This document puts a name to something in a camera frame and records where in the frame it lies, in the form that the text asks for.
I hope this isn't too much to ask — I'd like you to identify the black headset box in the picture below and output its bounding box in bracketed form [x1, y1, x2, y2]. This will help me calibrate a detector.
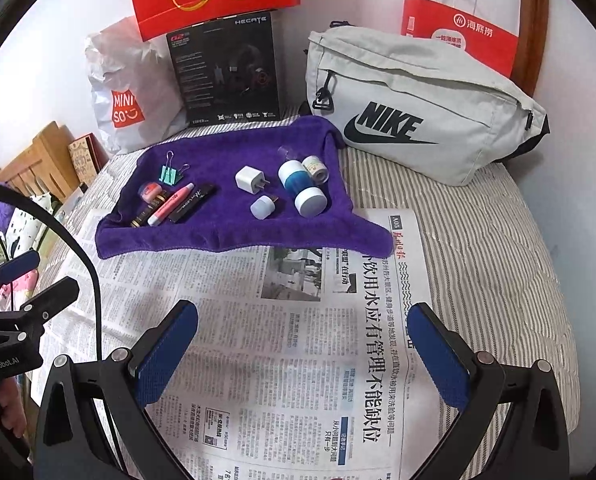
[165, 9, 283, 126]

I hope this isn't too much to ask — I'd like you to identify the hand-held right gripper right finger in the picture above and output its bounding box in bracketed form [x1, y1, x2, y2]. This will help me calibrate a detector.
[405, 301, 571, 480]

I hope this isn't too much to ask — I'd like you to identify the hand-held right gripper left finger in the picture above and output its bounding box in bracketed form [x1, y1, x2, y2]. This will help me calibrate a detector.
[34, 300, 200, 480]

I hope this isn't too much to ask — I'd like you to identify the small white night light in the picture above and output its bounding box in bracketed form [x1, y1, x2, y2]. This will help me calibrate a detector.
[250, 195, 281, 220]

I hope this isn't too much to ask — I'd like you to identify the red and white paper bag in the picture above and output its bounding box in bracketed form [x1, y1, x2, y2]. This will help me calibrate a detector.
[402, 0, 520, 81]

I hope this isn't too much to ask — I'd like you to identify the slim black box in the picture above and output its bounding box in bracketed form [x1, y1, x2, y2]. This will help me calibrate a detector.
[168, 183, 218, 223]

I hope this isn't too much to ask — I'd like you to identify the floral pillow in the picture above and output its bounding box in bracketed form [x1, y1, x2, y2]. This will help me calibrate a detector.
[0, 192, 71, 281]

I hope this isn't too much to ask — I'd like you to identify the dark brown wooden frame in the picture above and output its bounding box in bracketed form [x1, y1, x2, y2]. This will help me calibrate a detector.
[508, 0, 550, 101]

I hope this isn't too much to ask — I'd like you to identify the green binder clip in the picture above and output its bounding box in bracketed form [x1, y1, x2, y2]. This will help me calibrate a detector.
[158, 151, 190, 184]

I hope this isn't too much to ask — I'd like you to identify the white tape roll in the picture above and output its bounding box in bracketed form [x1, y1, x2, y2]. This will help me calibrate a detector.
[301, 155, 328, 184]

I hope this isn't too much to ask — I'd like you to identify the white and blue bottle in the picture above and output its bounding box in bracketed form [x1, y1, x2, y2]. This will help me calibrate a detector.
[278, 160, 328, 218]

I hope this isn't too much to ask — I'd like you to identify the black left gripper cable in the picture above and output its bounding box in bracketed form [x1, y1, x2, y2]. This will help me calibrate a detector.
[0, 177, 104, 361]

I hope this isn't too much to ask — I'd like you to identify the newspaper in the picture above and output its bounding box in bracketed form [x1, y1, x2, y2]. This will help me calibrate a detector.
[28, 205, 429, 480]

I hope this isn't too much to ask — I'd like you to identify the brown patterned book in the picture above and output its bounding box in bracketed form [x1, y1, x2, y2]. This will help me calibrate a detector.
[68, 132, 110, 186]

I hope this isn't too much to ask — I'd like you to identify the pink pen with white cap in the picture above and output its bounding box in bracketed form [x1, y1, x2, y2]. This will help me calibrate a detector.
[148, 182, 195, 226]

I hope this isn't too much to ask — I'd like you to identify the person's left hand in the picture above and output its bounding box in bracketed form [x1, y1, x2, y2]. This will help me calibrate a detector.
[0, 377, 29, 441]

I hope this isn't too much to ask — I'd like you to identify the white plastic bag red label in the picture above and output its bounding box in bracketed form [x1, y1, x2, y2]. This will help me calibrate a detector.
[84, 16, 189, 156]

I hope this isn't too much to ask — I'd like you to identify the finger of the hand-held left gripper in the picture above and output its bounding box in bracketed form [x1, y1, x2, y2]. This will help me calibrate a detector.
[5, 276, 80, 331]
[0, 251, 41, 306]

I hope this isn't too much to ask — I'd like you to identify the purple towel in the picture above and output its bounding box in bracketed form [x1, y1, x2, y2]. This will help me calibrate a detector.
[95, 115, 395, 260]

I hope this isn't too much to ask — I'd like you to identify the grey waist bag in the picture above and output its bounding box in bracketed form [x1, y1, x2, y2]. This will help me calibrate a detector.
[304, 22, 549, 187]

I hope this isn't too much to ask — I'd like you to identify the wooden rack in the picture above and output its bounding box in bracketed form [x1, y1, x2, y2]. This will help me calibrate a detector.
[0, 121, 86, 201]

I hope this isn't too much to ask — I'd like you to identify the white charger plug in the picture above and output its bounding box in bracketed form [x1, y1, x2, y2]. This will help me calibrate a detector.
[235, 165, 271, 196]

